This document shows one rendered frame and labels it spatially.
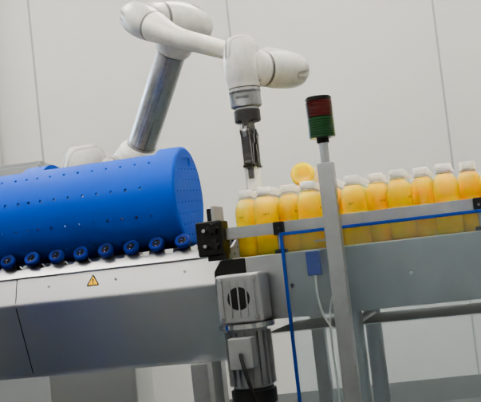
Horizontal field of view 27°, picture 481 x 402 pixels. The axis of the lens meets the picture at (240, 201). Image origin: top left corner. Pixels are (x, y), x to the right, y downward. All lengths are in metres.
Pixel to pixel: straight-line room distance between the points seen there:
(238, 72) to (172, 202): 0.41
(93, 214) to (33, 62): 3.24
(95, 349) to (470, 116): 3.35
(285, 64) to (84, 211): 0.71
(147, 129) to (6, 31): 2.64
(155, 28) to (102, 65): 2.70
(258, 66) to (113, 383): 1.21
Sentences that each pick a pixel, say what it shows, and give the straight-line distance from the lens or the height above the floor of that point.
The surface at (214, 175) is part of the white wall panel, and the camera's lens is 5.67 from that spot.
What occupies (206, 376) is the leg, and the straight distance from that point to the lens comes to 2.76.
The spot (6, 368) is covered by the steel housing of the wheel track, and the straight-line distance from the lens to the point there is 2.99.
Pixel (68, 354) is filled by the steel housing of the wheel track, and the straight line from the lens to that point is 2.89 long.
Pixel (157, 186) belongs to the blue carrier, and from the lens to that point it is 2.73.
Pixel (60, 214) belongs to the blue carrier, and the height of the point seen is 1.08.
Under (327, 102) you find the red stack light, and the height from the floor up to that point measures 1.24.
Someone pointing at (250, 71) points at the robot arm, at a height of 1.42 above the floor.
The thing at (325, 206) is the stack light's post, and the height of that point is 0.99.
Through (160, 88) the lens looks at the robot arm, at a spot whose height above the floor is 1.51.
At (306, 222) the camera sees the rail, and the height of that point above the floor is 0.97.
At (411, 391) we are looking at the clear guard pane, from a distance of 2.48.
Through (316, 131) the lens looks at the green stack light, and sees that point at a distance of 2.38.
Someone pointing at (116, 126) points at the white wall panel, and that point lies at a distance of 5.78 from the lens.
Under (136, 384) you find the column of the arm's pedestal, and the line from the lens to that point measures 3.40.
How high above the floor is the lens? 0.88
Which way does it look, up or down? 4 degrees up
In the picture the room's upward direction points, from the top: 6 degrees counter-clockwise
